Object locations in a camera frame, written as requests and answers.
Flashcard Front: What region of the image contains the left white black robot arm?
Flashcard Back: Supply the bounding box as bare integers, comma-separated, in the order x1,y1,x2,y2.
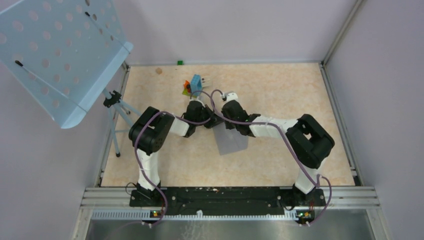
128,100,223,207

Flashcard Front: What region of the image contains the white slotted cable duct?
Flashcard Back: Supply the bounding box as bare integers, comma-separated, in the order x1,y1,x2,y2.
91,209,299,221

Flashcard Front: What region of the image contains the colourful toy block assembly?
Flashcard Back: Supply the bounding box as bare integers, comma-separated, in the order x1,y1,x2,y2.
182,74,213,98

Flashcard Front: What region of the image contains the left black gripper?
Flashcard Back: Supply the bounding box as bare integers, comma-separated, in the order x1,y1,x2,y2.
193,104,224,130

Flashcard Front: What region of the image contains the light blue perforated music stand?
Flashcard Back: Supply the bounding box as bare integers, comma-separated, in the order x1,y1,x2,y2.
0,0,133,137

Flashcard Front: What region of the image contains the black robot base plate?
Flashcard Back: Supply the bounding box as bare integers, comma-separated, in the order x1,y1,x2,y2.
129,185,327,218

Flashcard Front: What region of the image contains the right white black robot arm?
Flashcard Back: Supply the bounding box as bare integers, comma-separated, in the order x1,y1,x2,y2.
221,99,335,206

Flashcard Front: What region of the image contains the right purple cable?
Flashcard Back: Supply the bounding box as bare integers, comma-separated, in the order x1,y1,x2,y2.
210,89,333,226

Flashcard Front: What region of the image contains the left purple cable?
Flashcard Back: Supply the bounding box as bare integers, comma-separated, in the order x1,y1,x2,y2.
133,90,215,228

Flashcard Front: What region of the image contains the purple cable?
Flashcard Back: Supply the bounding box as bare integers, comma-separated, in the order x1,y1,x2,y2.
210,89,333,226
133,90,215,228

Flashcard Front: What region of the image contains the grey envelope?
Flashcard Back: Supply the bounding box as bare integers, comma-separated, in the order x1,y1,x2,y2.
212,123,249,156

